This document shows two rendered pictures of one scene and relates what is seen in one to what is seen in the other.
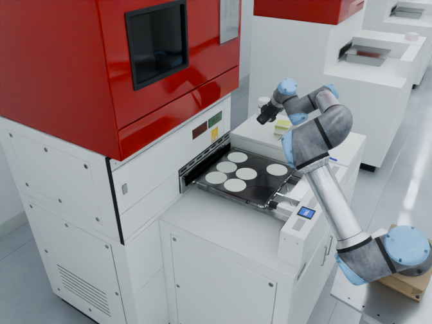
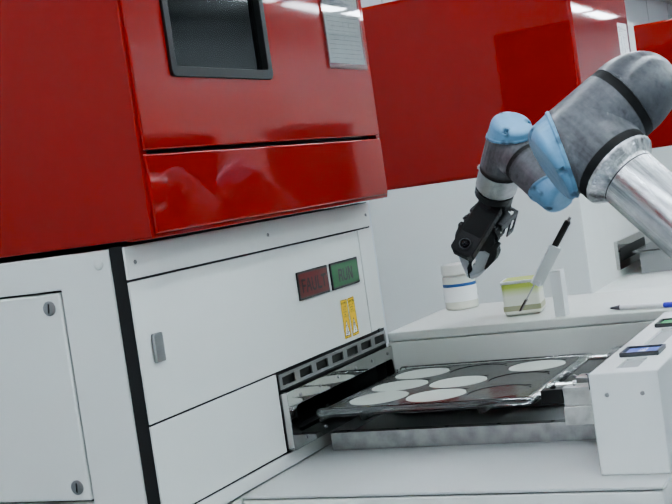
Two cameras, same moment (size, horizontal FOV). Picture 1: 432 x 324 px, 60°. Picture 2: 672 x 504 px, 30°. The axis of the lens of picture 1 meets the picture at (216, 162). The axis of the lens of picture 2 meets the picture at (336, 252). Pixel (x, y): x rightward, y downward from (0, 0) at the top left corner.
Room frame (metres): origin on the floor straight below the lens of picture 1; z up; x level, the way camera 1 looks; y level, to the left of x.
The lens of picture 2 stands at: (-0.62, 0.26, 1.26)
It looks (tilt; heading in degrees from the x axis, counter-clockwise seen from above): 3 degrees down; 354
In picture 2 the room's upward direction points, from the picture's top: 8 degrees counter-clockwise
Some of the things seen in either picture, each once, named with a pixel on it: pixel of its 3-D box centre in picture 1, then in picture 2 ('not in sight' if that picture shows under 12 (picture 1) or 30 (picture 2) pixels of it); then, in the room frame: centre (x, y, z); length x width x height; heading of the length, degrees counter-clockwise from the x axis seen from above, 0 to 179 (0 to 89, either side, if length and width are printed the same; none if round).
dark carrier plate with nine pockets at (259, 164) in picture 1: (246, 173); (458, 383); (1.47, -0.14, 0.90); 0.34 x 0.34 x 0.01; 58
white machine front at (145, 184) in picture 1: (182, 156); (280, 341); (1.43, 0.15, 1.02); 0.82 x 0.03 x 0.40; 148
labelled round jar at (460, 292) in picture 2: (263, 107); (459, 285); (1.99, -0.28, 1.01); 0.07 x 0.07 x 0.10
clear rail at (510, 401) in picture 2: (227, 193); (421, 407); (1.32, -0.05, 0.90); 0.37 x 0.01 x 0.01; 58
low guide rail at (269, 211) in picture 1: (245, 202); (473, 434); (1.34, -0.13, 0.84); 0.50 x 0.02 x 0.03; 58
